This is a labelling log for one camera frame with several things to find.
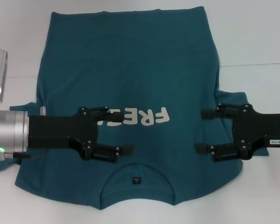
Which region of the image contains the left arm plug with cable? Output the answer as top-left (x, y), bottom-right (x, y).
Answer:
top-left (0, 150), bottom-right (49, 162)

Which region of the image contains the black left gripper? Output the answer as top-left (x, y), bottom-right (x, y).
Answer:
top-left (28, 106), bottom-right (134, 164)

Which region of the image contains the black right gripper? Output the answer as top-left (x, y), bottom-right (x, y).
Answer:
top-left (195, 103), bottom-right (280, 163)

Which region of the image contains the teal t-shirt with FREE print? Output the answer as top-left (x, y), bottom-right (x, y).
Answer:
top-left (0, 6), bottom-right (270, 206)

